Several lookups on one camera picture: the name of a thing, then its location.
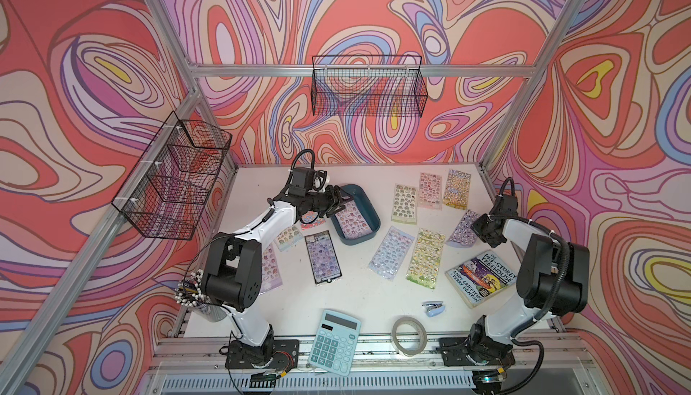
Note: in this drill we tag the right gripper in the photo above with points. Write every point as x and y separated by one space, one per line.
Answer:
477 226

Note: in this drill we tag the blue penguin sticker sheet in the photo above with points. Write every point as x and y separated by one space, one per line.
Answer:
463 235

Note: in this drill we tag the green animal sticker sheet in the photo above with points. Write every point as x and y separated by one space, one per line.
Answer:
426 259

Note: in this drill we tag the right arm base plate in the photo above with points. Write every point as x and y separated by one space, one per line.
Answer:
462 351

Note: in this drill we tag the purple dark-edged sticker sheet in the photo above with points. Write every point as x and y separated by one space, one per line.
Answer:
323 258

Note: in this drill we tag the black wire basket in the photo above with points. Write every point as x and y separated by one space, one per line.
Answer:
166 193
368 85

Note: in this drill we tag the panda sticker sheet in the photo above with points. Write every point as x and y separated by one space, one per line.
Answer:
456 194

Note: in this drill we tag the pink cat sticker sheet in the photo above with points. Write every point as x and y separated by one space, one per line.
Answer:
352 223

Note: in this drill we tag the mint green calculator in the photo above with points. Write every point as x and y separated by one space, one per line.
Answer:
335 343

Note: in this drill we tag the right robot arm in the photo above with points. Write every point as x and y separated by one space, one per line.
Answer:
552 281

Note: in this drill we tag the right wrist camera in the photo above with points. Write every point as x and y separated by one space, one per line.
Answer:
506 205

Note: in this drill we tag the cup of pencils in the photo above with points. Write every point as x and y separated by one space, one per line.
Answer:
189 294

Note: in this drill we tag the lilac bear sticker sheet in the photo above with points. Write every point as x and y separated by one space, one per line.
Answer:
271 277

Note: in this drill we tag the small blue stapler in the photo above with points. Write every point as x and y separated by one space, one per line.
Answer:
433 308

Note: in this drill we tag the back black wire basket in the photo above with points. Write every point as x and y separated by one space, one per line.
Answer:
368 85

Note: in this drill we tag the clear tape roll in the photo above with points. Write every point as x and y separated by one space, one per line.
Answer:
408 336

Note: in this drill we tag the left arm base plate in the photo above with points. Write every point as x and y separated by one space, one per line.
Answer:
281 354

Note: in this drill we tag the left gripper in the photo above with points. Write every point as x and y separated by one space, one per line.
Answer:
334 201

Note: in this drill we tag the white animal sticker sheet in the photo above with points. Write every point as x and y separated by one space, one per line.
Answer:
404 207

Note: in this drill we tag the red blue sticker sheet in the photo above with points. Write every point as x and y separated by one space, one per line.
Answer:
311 220

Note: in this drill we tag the book with yellow text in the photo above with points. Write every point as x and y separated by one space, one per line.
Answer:
481 277

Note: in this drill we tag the left black wire basket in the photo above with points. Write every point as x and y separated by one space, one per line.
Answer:
166 193

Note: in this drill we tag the teal storage box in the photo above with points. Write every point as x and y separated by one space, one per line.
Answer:
358 195

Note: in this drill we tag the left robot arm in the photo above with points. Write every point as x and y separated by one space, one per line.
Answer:
232 275

